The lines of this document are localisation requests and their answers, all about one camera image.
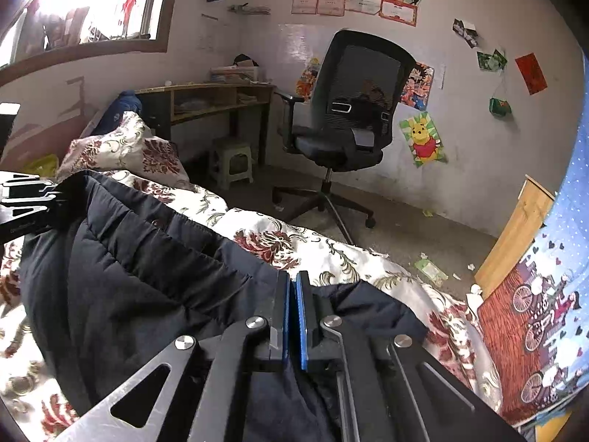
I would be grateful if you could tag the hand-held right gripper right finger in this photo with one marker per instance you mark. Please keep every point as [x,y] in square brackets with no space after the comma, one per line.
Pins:
[303,317]

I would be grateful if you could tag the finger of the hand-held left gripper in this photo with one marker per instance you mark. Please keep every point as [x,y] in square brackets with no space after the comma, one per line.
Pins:
[32,188]

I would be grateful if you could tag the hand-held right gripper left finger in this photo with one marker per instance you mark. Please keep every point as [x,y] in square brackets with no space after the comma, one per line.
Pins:
[285,317]

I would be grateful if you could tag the dark navy padded jacket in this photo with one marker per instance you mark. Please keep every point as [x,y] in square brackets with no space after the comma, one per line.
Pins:
[138,276]

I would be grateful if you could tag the yellow plastic bag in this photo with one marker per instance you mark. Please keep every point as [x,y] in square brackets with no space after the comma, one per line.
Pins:
[43,165]

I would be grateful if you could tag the red floral quilt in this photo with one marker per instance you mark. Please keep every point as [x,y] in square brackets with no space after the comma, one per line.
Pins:
[331,248]

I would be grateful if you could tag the red floral pillow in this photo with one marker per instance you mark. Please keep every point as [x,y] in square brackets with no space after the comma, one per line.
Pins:
[124,147]

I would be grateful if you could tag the blue pillow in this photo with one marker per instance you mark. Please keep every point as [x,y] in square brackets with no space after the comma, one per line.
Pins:
[119,110]

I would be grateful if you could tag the green paper scrap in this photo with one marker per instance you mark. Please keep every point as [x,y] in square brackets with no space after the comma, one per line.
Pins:
[431,270]

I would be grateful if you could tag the pale green plastic stool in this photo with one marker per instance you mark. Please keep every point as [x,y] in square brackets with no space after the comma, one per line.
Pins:
[230,152]

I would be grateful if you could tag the wood-framed window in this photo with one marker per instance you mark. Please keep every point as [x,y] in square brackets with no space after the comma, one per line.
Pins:
[92,0]

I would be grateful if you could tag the wooden desk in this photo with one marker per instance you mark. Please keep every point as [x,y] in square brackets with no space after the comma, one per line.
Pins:
[207,87]

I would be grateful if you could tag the stack of papers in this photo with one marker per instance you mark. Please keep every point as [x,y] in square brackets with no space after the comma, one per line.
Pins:
[234,74]

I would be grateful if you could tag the wooden board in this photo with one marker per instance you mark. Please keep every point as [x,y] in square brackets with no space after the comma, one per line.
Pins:
[520,230]

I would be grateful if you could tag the printed blue cloth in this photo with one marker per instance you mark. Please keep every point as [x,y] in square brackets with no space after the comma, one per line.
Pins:
[543,294]

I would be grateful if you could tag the black office chair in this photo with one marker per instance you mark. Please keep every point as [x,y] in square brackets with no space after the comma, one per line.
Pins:
[363,73]

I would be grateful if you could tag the green hanging ornament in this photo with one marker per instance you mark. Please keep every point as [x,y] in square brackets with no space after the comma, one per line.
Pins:
[500,107]

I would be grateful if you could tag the red envelope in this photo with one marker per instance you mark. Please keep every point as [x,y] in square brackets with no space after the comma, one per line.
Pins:
[531,73]

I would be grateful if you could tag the yellow bear wall poster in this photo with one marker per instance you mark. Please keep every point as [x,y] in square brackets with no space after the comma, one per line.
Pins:
[423,140]

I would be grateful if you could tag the cartoon face wall poster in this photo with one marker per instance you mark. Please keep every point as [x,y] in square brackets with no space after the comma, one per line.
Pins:
[419,85]

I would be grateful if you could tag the small wall shelf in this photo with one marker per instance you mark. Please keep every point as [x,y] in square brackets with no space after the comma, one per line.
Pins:
[248,8]

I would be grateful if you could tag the green wall card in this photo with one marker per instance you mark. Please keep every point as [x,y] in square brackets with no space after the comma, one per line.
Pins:
[491,60]

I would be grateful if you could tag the wall photo cards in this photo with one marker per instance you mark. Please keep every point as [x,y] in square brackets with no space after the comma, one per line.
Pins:
[465,32]

